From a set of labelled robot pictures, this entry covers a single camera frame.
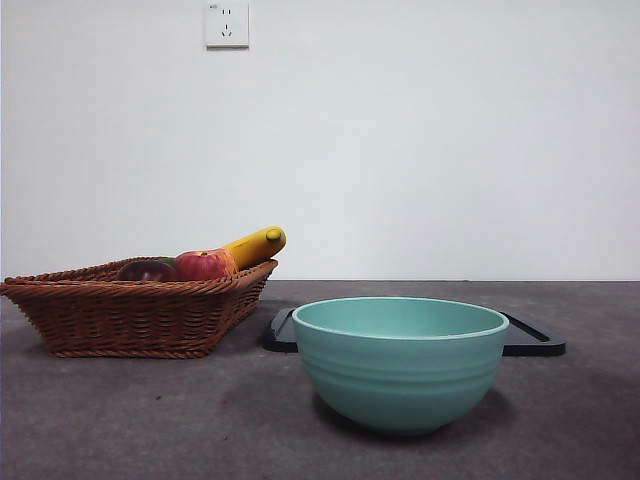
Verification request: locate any teal ribbed bowl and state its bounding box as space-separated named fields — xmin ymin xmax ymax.
xmin=291 ymin=296 xmax=511 ymax=437

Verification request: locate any dark red plum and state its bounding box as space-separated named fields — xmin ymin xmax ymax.
xmin=116 ymin=259 xmax=179 ymax=283

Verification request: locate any yellow banana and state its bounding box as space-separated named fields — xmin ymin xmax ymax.
xmin=219 ymin=225 xmax=287 ymax=272

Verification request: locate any orange textured fruit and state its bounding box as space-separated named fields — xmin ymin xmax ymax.
xmin=214 ymin=248 xmax=241 ymax=277

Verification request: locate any red apple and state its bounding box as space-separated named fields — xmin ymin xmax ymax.
xmin=174 ymin=250 xmax=228 ymax=282

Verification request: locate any brown wicker basket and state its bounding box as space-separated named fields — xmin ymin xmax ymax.
xmin=0 ymin=258 xmax=279 ymax=360

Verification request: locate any black rectangular tray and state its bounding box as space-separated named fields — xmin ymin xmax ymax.
xmin=261 ymin=306 xmax=568 ymax=357

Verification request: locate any white wall socket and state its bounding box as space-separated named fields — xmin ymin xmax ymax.
xmin=205 ymin=0 xmax=250 ymax=50

